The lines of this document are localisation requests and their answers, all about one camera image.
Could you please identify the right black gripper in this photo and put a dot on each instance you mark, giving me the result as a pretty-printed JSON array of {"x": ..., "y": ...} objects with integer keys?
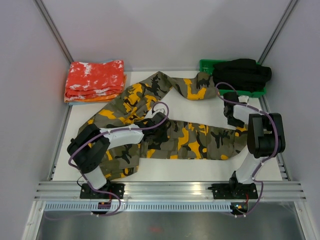
[{"x": 239, "y": 123}]

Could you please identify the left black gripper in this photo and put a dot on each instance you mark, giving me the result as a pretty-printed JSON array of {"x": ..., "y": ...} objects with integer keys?
[{"x": 164, "y": 138}]

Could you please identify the camouflage yellow green trousers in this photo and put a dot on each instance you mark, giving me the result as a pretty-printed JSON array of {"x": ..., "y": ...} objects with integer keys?
[{"x": 187, "y": 140}]

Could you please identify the black trousers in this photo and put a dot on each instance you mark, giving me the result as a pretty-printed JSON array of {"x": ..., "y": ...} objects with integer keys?
[{"x": 244, "y": 74}]

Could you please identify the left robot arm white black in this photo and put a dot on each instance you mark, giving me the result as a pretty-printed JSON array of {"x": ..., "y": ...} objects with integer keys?
[{"x": 92, "y": 143}]

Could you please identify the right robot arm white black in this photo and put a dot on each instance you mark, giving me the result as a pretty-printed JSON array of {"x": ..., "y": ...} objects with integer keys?
[{"x": 265, "y": 139}]

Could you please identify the orange folded trousers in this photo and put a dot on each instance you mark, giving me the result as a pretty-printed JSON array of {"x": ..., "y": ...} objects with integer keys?
[{"x": 100, "y": 98}]

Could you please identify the red white folded trousers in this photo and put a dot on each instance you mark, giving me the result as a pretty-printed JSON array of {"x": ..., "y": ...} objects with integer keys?
[{"x": 95, "y": 78}]

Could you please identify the green plastic tray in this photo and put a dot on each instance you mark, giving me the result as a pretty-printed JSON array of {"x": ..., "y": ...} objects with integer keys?
[{"x": 207, "y": 66}]

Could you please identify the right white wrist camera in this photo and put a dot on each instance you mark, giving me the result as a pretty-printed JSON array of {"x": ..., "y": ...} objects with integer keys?
[{"x": 243, "y": 99}]

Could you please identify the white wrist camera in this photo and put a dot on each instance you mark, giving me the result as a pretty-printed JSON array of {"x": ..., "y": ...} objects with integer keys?
[
  {"x": 158, "y": 110},
  {"x": 243, "y": 99}
]

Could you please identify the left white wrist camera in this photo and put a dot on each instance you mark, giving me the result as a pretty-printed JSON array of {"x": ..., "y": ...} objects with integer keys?
[{"x": 158, "y": 110}]

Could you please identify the white slotted cable duct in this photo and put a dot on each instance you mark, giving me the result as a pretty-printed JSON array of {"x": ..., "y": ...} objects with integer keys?
[{"x": 138, "y": 206}]

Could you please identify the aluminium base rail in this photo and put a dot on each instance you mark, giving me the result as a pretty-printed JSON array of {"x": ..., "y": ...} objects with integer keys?
[{"x": 165, "y": 191}]

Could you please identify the right corner aluminium post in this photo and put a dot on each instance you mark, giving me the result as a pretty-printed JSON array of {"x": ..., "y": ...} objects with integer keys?
[{"x": 278, "y": 30}]

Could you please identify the corner aluminium post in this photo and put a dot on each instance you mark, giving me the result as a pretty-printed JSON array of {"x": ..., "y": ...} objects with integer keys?
[
  {"x": 53, "y": 29},
  {"x": 278, "y": 30}
]

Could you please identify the left corner aluminium post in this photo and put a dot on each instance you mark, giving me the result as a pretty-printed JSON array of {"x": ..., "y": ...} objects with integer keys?
[{"x": 53, "y": 29}]

